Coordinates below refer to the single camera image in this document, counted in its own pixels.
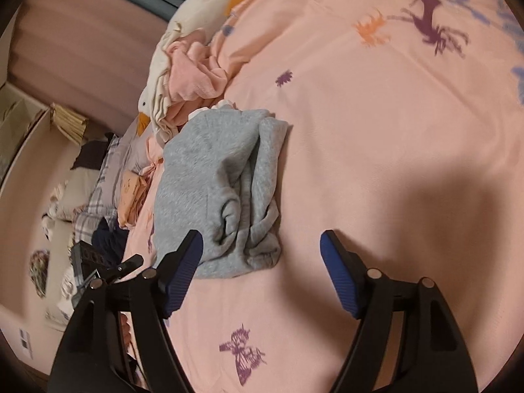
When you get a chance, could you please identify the pink folded clothes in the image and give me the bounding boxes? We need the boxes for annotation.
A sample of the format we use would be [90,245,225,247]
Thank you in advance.
[164,37,230,127]

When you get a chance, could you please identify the lavender bed sheet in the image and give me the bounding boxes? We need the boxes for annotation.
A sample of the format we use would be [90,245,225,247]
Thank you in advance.
[108,115,164,181]

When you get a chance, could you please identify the cream pillow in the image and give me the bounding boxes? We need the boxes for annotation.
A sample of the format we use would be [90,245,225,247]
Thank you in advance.
[53,168,99,222]

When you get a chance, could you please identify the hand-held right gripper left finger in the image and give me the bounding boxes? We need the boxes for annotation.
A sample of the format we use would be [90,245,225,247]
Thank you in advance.
[48,229,204,393]

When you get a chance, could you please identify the dark brown pillow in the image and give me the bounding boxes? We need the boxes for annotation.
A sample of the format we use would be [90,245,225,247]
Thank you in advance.
[71,133,115,170]

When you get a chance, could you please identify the white goose plush toy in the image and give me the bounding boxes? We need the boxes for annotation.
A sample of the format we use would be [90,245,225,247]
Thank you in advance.
[137,0,283,138]

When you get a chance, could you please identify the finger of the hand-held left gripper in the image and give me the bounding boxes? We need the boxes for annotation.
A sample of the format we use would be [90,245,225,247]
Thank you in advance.
[104,254,145,283]

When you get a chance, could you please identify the person's left hand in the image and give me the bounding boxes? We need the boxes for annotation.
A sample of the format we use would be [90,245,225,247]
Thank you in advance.
[119,313,134,346]

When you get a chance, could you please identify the navy crumpled cloth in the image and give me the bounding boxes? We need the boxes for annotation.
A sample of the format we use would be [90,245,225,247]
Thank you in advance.
[91,217,132,269]

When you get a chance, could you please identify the pink curtain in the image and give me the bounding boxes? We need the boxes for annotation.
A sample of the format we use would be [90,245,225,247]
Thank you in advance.
[8,0,193,132]

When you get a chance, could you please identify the white printed cloth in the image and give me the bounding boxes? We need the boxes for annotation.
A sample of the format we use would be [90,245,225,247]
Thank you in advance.
[45,266,80,328]

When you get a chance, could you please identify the round patterned cushion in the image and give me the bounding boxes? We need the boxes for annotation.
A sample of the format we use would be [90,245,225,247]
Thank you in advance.
[29,249,50,299]

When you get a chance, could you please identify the peach printed folded clothes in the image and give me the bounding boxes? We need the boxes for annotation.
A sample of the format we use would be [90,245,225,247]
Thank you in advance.
[118,171,148,230]

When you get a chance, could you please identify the small plush toys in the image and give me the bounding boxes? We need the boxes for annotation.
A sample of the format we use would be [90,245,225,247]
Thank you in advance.
[41,180,70,238]

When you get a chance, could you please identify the pink printed duvet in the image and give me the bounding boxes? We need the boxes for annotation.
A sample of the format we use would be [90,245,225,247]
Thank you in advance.
[123,0,524,393]

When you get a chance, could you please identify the grey printed sweatshirt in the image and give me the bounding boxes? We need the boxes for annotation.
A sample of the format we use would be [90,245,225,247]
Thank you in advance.
[152,104,292,280]

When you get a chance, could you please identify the blue plaid pillow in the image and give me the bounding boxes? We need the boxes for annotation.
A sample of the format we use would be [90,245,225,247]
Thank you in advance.
[71,135,123,250]

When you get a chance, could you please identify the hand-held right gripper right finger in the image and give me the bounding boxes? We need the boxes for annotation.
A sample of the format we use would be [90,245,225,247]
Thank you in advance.
[320,230,479,393]

